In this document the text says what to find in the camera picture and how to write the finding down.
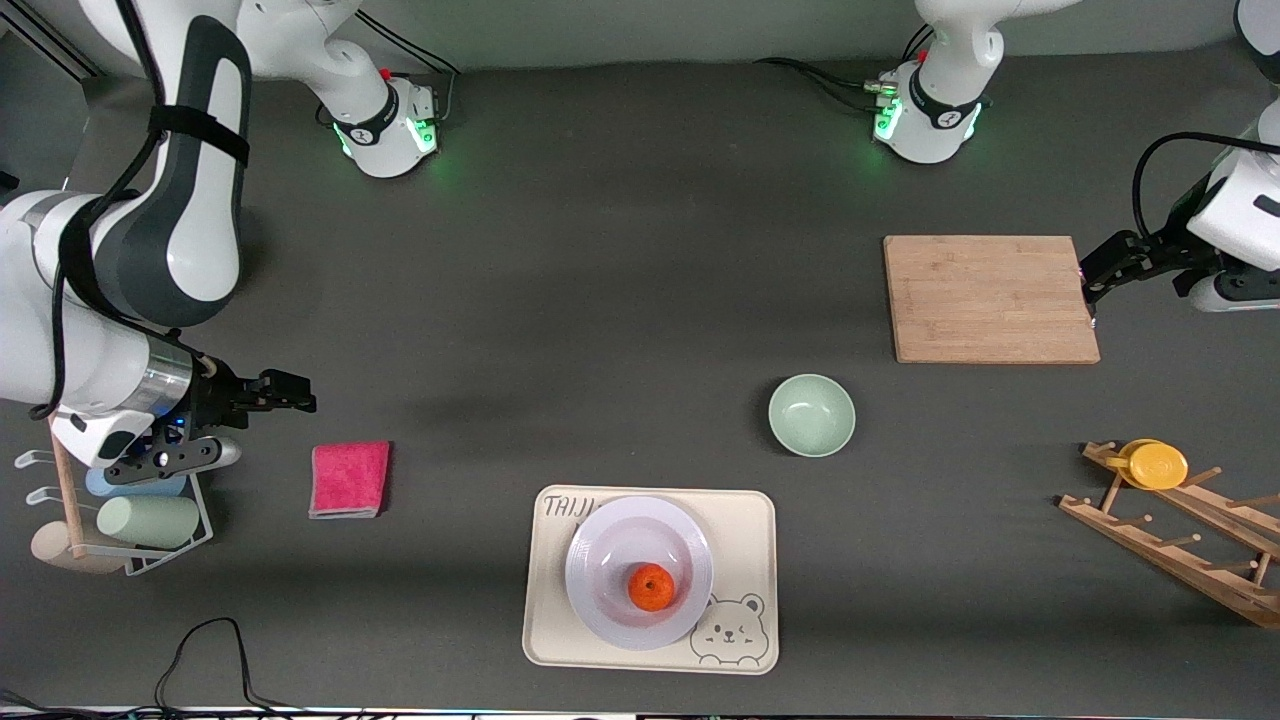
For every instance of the orange fruit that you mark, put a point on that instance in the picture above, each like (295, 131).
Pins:
(651, 587)

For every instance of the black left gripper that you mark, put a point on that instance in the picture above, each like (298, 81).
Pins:
(1166, 252)

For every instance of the yellow mug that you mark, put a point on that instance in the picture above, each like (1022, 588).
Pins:
(1158, 466)

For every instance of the green cup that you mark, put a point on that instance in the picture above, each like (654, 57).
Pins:
(150, 521)

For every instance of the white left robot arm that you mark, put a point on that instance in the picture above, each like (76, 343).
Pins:
(940, 110)

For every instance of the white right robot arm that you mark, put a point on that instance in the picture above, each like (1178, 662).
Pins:
(40, 340)

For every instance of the pink folded cloth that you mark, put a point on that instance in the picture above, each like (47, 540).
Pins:
(350, 480)

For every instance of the light green bowl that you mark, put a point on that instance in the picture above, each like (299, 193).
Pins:
(811, 415)

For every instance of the wooden cutting board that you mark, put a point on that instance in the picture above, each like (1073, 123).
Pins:
(990, 300)

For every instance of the blue cup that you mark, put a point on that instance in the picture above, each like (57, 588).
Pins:
(95, 485)

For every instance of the wooden mug rack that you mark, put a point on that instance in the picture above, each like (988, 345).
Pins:
(1150, 535)

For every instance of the white round plate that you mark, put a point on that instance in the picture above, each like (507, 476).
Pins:
(620, 560)

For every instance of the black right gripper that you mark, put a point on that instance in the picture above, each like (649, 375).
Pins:
(216, 395)

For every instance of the beige bear print tray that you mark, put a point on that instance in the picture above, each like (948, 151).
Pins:
(745, 530)

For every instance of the wooden pole stand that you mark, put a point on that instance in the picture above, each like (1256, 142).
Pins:
(68, 500)

